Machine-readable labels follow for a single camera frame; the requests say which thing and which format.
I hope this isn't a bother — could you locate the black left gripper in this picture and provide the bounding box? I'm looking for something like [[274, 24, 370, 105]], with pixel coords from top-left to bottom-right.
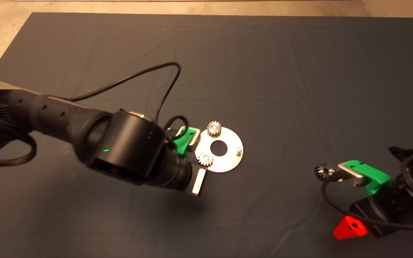
[[175, 159, 208, 196]]

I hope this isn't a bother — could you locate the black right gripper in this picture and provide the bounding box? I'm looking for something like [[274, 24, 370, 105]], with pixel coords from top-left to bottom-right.
[[333, 183, 413, 240]]

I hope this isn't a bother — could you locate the small steel planetary gear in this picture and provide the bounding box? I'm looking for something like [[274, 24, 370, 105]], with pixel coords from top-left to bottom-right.
[[198, 152, 214, 168], [206, 120, 223, 138]]

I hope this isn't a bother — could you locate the dark gear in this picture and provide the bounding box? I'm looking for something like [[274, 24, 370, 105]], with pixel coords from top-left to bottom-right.
[[313, 163, 335, 181]]

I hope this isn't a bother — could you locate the round metal carrier plate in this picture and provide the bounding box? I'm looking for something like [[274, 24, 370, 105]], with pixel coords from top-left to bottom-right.
[[194, 126, 244, 173]]

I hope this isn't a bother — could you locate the dark grey table cloth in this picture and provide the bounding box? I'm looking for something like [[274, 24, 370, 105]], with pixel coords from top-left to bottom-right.
[[0, 13, 413, 258]]

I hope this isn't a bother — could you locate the green left camera mount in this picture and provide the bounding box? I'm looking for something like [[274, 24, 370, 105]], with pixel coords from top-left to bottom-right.
[[174, 127, 197, 155]]

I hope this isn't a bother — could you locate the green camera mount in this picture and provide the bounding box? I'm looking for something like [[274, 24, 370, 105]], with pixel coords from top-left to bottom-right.
[[174, 127, 197, 155], [346, 160, 393, 196]]

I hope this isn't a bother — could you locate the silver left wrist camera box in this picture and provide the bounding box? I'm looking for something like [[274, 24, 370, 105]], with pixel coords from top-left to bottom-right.
[[178, 126, 201, 146]]

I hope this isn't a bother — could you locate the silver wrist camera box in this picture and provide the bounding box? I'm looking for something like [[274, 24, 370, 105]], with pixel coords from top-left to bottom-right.
[[178, 126, 201, 146], [337, 162, 368, 188]]

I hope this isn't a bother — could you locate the thin black right camera cable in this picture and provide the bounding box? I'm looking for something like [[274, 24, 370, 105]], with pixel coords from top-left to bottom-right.
[[321, 171, 413, 230]]

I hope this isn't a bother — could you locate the thin black camera cable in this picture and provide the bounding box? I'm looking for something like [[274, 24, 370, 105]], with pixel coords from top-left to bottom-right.
[[68, 62, 190, 144], [321, 171, 413, 230]]

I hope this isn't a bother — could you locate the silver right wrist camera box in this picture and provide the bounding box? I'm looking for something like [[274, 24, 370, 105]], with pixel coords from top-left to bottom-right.
[[337, 162, 368, 188]]

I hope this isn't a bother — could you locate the green right camera mount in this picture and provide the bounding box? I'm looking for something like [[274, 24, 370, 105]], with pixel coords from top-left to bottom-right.
[[346, 160, 393, 196]]

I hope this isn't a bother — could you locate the thin black left camera cable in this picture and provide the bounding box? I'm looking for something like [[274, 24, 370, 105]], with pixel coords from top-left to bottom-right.
[[68, 62, 190, 144]]

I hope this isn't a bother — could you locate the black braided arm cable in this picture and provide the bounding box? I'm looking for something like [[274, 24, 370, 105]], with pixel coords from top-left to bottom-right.
[[0, 133, 37, 166]]

